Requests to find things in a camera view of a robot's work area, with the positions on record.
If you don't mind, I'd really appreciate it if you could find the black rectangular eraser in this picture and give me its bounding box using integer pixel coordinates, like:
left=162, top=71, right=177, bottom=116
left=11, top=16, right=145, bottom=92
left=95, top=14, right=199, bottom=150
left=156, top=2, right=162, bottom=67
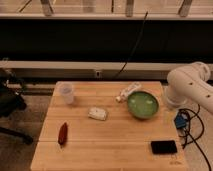
left=151, top=140, right=177, bottom=154

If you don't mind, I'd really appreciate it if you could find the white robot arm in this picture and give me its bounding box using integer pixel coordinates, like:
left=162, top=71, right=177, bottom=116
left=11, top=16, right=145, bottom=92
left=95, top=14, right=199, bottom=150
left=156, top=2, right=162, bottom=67
left=164, top=62, right=213, bottom=114

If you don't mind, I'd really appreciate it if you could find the green bowl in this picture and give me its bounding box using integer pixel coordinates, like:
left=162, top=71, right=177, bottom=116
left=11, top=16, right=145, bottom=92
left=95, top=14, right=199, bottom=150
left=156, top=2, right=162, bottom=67
left=127, top=91, right=159, bottom=119

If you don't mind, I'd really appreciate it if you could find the clear plastic cup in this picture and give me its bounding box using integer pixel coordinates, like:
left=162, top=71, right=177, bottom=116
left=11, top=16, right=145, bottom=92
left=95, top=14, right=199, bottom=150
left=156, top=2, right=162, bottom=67
left=59, top=83, right=74, bottom=104

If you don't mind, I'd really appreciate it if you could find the red chili pepper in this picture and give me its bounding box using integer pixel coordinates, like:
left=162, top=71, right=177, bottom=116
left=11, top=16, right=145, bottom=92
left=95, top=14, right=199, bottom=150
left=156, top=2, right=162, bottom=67
left=58, top=123, right=68, bottom=145

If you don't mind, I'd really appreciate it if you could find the blue electronic box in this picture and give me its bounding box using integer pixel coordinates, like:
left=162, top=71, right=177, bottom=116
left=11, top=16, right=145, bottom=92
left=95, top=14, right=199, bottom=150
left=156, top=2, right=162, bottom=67
left=174, top=115, right=187, bottom=129

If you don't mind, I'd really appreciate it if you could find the black office chair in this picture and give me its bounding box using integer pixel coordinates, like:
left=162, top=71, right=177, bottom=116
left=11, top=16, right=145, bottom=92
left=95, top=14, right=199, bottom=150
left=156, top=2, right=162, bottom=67
left=0, top=68, right=33, bottom=145

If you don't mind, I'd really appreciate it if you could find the white wall outlet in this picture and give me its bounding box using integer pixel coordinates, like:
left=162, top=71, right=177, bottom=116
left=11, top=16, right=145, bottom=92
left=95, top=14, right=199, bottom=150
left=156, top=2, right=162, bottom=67
left=95, top=71, right=101, bottom=78

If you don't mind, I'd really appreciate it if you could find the black hanging cable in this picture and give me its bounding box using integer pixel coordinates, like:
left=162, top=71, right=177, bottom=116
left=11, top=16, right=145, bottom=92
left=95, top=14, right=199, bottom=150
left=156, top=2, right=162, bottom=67
left=113, top=10, right=150, bottom=80

